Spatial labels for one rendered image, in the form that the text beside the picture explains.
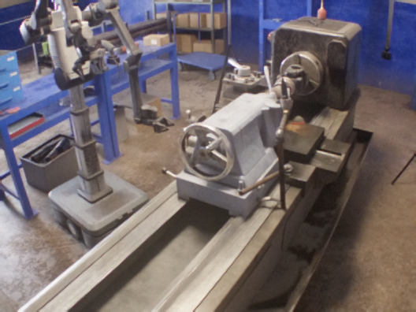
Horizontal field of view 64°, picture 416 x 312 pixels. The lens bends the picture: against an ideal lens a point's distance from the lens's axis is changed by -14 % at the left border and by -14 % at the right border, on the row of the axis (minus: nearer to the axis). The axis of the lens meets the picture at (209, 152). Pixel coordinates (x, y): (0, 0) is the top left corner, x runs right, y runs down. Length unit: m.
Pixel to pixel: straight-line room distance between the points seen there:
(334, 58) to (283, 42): 0.36
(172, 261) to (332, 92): 1.50
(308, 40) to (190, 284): 1.68
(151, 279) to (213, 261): 0.26
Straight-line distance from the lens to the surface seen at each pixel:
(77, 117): 2.41
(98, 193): 2.66
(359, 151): 2.96
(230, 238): 1.38
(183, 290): 1.21
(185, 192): 1.55
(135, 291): 1.38
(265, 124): 1.60
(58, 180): 3.36
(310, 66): 2.22
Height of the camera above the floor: 1.76
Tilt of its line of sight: 29 degrees down
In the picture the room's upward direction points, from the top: 2 degrees counter-clockwise
